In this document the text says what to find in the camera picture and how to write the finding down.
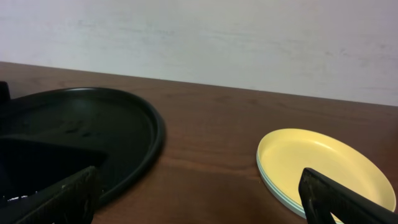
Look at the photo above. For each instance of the round black tray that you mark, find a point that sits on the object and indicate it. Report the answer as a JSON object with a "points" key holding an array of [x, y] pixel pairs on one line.
{"points": [[48, 136]]}

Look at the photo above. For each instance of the yellow plate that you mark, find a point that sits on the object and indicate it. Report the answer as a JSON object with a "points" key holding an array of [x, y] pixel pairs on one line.
{"points": [[285, 153]]}

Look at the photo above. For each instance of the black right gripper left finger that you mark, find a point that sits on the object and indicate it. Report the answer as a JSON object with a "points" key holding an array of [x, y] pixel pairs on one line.
{"points": [[71, 200]]}

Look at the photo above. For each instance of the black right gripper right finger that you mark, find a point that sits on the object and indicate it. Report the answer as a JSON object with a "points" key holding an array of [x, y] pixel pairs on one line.
{"points": [[323, 198]]}

